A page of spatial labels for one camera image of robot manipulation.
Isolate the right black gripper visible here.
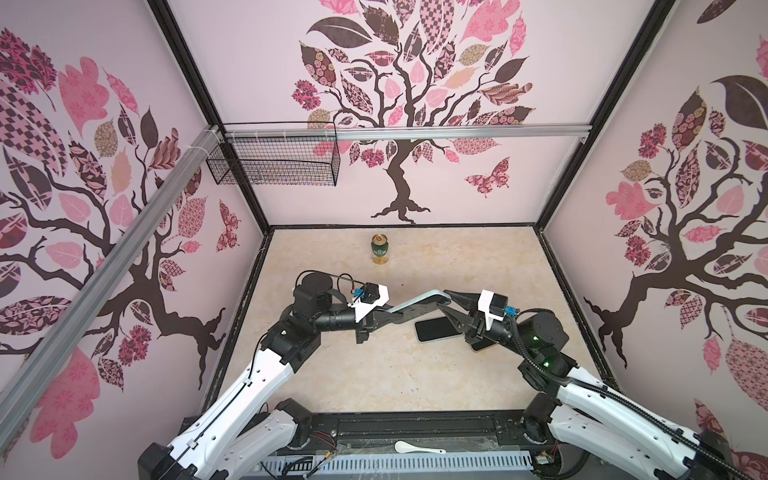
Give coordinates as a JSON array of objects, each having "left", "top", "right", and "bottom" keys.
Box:
[{"left": 442, "top": 291, "right": 533, "bottom": 361}]

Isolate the light blue phone case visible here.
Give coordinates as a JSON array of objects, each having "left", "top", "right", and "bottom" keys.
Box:
[{"left": 386, "top": 290, "right": 452, "bottom": 320}]

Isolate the black phone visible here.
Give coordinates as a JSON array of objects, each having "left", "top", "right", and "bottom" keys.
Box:
[
  {"left": 387, "top": 296, "right": 451, "bottom": 324},
  {"left": 469, "top": 339, "right": 495, "bottom": 352},
  {"left": 415, "top": 317, "right": 462, "bottom": 343}
]

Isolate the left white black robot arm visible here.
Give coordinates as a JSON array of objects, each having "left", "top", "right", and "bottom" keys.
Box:
[{"left": 138, "top": 270, "right": 401, "bottom": 479}]

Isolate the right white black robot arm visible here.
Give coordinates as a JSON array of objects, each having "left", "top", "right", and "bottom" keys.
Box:
[{"left": 440, "top": 290, "right": 748, "bottom": 479}]

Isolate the green gold drink can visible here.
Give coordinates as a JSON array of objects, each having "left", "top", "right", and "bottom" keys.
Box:
[{"left": 371, "top": 234, "right": 389, "bottom": 265}]

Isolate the white plastic spoon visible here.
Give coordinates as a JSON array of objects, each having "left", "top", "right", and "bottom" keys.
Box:
[{"left": 394, "top": 440, "right": 447, "bottom": 455}]

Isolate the silver aluminium bar back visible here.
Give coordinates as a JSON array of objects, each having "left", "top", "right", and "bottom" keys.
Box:
[{"left": 225, "top": 123, "right": 592, "bottom": 141}]

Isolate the silver aluminium bar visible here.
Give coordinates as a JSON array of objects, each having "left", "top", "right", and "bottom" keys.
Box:
[
  {"left": 1, "top": 125, "right": 221, "bottom": 448},
  {"left": 225, "top": 123, "right": 592, "bottom": 141}
]

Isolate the silver aluminium bar left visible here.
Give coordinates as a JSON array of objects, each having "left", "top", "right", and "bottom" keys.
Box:
[{"left": 1, "top": 125, "right": 221, "bottom": 448}]

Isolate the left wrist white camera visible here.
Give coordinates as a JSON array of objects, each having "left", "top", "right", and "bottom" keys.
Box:
[{"left": 349, "top": 283, "right": 389, "bottom": 323}]

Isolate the left black thin cable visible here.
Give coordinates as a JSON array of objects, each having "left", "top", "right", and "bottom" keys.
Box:
[{"left": 293, "top": 269, "right": 367, "bottom": 307}]

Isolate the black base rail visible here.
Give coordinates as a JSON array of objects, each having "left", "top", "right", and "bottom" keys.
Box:
[{"left": 283, "top": 410, "right": 534, "bottom": 451}]

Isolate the white slotted cable duct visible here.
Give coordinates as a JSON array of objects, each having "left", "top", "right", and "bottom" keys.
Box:
[{"left": 245, "top": 451, "right": 533, "bottom": 479}]

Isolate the black wire basket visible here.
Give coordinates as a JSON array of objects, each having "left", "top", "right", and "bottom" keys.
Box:
[{"left": 206, "top": 120, "right": 341, "bottom": 187}]

